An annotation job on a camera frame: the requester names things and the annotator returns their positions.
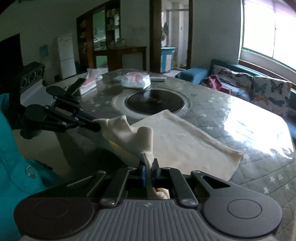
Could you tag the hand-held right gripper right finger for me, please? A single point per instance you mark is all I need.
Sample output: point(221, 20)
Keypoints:
point(155, 172)

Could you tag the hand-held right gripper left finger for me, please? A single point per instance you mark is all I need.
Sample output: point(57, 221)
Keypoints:
point(143, 173)

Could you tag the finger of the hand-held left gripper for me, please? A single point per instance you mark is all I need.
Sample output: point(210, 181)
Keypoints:
point(87, 120)
point(69, 99)

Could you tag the cream garment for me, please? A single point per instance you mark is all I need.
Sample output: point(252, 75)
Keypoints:
point(185, 143)

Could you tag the black television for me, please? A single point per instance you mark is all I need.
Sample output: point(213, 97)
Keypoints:
point(10, 58)

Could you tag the white refrigerator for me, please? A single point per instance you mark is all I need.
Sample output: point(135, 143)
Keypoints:
point(67, 55)

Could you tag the small flat packet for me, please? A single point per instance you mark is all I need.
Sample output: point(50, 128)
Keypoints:
point(119, 78)

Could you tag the dark wooden shelf cabinet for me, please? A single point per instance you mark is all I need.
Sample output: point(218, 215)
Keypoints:
point(87, 41)

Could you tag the white pink tissue pack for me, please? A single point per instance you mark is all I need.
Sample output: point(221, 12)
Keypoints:
point(136, 80)

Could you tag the black round heater plate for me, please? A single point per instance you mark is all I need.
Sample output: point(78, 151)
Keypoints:
point(150, 103)

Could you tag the dark wooden desk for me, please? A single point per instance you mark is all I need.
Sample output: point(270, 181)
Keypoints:
point(120, 49)

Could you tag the white remote control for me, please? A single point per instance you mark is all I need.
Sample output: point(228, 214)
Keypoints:
point(158, 79)

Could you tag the light blue cabinet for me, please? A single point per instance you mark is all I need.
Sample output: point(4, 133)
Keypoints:
point(167, 58)

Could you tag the teal sofa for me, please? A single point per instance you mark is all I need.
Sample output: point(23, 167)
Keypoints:
point(192, 74)

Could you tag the person's teal jacket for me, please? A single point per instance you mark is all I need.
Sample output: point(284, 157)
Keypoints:
point(13, 197)

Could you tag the pink garment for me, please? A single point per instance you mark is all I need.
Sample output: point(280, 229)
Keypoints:
point(215, 82)

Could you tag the butterfly print seat cushion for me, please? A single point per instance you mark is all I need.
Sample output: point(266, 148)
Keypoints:
point(238, 92)

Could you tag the hanging cloth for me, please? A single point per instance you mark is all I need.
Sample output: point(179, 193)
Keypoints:
point(166, 30)

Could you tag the long butterfly print cushion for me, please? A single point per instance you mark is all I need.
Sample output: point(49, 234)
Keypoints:
point(233, 75)

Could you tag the large butterfly print cushion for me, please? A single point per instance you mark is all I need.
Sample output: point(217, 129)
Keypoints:
point(270, 92)

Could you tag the green framed window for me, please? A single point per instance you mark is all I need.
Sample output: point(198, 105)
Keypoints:
point(259, 27)

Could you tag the teal wall hanging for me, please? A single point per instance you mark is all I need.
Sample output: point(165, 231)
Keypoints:
point(44, 51)

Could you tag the dark wooden door frame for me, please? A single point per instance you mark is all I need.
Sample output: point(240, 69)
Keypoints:
point(155, 34)

